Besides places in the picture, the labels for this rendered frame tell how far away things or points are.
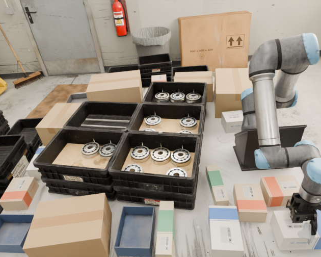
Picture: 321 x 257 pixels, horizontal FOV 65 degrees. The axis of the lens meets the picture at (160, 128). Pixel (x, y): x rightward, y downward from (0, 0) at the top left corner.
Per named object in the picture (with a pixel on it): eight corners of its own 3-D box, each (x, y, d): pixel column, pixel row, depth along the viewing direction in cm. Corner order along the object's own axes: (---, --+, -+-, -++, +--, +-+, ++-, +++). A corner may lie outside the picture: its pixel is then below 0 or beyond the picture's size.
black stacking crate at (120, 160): (199, 153, 138) (199, 136, 131) (193, 197, 115) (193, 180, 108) (130, 148, 146) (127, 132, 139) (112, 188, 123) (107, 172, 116)
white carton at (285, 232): (317, 222, 110) (323, 209, 105) (331, 249, 100) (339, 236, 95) (269, 223, 111) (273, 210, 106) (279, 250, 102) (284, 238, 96)
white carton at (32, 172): (44, 157, 163) (38, 146, 158) (62, 155, 163) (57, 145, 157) (31, 181, 147) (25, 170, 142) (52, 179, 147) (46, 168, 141)
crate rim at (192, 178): (199, 139, 132) (199, 135, 130) (194, 183, 109) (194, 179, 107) (127, 134, 140) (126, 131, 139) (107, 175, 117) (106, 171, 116)
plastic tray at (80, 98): (72, 99, 222) (70, 94, 219) (94, 97, 222) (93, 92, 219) (63, 116, 201) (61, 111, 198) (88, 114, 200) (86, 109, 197)
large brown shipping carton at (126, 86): (142, 91, 223) (139, 69, 211) (142, 109, 199) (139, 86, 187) (97, 96, 223) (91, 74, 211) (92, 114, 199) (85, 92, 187)
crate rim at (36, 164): (127, 134, 140) (126, 131, 139) (107, 175, 117) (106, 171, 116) (62, 130, 149) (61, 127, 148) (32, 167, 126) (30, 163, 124)
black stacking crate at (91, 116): (142, 118, 169) (140, 103, 163) (129, 147, 146) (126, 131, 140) (88, 115, 178) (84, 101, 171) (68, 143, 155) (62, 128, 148)
